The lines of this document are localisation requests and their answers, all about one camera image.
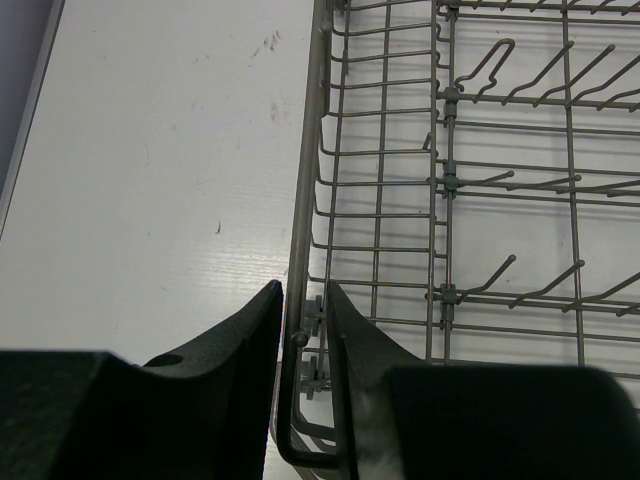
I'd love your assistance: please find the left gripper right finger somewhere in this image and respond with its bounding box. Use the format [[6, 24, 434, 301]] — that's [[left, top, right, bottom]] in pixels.
[[327, 283, 639, 479]]

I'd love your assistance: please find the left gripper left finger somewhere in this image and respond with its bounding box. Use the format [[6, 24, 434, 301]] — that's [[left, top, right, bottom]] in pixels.
[[1, 281, 283, 479]]

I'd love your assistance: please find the grey wire dish rack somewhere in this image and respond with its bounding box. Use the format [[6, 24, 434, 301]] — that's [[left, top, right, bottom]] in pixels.
[[271, 1, 639, 457]]

